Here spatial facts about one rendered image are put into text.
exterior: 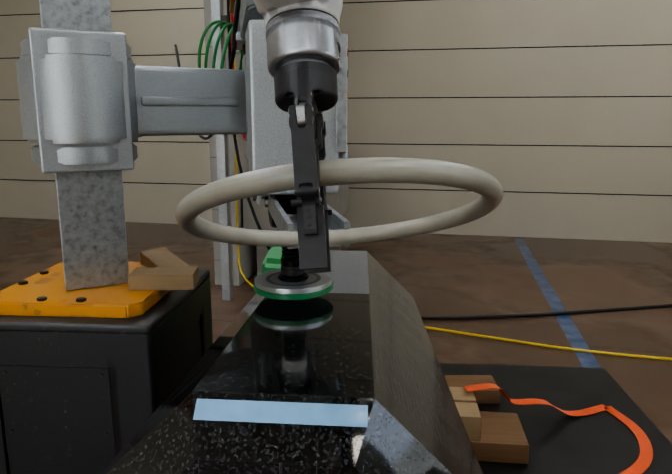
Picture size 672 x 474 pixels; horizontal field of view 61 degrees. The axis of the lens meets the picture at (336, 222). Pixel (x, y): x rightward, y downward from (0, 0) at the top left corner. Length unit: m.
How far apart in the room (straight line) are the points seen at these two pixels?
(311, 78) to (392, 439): 0.67
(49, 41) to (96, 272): 0.70
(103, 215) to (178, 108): 0.42
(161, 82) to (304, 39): 1.31
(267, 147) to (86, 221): 0.73
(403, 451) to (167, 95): 1.33
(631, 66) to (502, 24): 1.35
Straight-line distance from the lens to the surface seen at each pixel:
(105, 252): 1.95
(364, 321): 1.42
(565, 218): 6.60
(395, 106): 6.41
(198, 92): 1.99
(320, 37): 0.68
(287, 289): 1.49
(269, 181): 0.66
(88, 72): 1.83
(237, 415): 1.09
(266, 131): 1.42
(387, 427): 1.08
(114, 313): 1.79
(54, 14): 1.92
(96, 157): 1.85
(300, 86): 0.66
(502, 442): 2.41
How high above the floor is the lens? 1.32
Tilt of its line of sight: 11 degrees down
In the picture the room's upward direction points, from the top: straight up
